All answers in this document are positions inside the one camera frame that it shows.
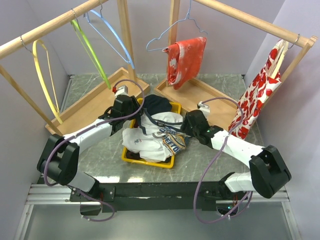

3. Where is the white graphic tank top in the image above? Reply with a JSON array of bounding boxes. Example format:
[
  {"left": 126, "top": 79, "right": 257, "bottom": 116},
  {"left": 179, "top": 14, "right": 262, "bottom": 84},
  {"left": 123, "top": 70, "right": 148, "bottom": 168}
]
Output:
[{"left": 122, "top": 111, "right": 189, "bottom": 163}]

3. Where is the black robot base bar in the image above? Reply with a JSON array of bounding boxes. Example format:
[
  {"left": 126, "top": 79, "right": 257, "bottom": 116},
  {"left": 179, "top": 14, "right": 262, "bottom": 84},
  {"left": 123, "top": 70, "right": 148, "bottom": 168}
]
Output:
[{"left": 70, "top": 181, "right": 245, "bottom": 217}]

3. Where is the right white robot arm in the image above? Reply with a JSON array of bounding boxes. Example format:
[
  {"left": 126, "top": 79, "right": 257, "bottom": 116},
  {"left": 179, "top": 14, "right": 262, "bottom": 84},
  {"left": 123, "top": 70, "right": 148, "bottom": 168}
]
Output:
[{"left": 181, "top": 110, "right": 292, "bottom": 199}]

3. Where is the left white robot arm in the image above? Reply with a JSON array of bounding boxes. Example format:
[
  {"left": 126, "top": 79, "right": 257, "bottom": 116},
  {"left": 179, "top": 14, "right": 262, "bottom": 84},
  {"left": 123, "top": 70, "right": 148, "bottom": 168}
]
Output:
[{"left": 36, "top": 94, "right": 143, "bottom": 201}]

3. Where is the green hanger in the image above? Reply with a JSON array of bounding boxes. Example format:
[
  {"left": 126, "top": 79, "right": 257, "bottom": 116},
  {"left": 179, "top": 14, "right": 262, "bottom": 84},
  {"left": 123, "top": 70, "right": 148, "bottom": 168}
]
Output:
[{"left": 70, "top": 20, "right": 111, "bottom": 89}]

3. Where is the blue plastic hanger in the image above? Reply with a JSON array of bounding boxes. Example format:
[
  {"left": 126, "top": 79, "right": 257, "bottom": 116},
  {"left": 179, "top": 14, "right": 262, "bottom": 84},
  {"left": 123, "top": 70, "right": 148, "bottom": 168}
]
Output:
[{"left": 83, "top": 10, "right": 135, "bottom": 70}]

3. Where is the yellow hanger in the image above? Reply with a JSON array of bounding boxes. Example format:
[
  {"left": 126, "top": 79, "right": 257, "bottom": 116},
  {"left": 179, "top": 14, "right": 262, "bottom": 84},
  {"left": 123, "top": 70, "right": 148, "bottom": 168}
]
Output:
[{"left": 32, "top": 39, "right": 61, "bottom": 123}]

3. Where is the wooden hanger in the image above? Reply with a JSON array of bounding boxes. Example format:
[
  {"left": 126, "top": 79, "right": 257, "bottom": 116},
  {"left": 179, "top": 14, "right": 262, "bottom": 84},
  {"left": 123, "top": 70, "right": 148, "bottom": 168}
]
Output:
[{"left": 270, "top": 40, "right": 289, "bottom": 79}]

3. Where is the dark navy garment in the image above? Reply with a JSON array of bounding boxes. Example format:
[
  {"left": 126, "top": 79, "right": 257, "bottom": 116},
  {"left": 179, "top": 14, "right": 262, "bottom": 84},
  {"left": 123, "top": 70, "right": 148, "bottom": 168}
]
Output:
[{"left": 131, "top": 94, "right": 172, "bottom": 159}]

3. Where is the right wooden clothes rack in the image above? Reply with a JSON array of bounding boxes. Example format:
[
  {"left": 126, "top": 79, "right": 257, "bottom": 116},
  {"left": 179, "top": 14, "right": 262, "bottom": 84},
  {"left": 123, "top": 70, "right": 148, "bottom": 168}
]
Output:
[{"left": 154, "top": 0, "right": 318, "bottom": 122}]

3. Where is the yellow plastic bin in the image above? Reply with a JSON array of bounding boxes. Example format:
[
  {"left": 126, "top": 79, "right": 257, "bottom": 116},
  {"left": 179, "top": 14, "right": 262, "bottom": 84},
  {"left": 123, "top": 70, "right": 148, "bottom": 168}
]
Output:
[{"left": 121, "top": 98, "right": 182, "bottom": 169}]

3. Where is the orange tie-dye garment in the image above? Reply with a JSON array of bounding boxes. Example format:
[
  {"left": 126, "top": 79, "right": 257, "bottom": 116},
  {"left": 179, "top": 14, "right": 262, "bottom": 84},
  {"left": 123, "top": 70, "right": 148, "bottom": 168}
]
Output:
[{"left": 162, "top": 37, "right": 207, "bottom": 90}]

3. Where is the red floral white garment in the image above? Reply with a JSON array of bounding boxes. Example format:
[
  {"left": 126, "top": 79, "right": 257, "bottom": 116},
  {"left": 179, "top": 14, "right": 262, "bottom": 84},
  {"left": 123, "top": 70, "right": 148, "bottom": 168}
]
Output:
[{"left": 228, "top": 39, "right": 283, "bottom": 140}]

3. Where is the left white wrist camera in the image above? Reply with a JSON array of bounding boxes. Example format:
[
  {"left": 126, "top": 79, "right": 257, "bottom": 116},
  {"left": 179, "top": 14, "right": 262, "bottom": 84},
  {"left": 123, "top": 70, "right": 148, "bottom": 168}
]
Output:
[{"left": 112, "top": 85, "right": 129, "bottom": 97}]

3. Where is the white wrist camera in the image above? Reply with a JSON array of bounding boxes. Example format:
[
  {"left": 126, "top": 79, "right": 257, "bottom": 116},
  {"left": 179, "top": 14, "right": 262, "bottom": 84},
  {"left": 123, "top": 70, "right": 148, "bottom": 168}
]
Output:
[
  {"left": 197, "top": 101, "right": 211, "bottom": 118},
  {"left": 112, "top": 85, "right": 129, "bottom": 97}
]

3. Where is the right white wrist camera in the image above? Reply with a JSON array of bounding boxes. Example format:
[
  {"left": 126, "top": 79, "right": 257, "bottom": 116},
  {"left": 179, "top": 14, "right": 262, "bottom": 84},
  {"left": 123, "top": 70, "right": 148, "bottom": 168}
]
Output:
[{"left": 197, "top": 101, "right": 211, "bottom": 118}]

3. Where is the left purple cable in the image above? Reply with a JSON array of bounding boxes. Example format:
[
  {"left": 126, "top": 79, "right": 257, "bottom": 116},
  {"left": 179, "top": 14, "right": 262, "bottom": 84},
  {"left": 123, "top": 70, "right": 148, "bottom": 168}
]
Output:
[{"left": 43, "top": 79, "right": 146, "bottom": 187}]

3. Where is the blue wire hanger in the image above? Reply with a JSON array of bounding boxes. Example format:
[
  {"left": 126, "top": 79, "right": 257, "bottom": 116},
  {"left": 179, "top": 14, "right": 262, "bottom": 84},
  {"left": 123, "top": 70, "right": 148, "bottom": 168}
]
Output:
[{"left": 145, "top": 0, "right": 209, "bottom": 53}]

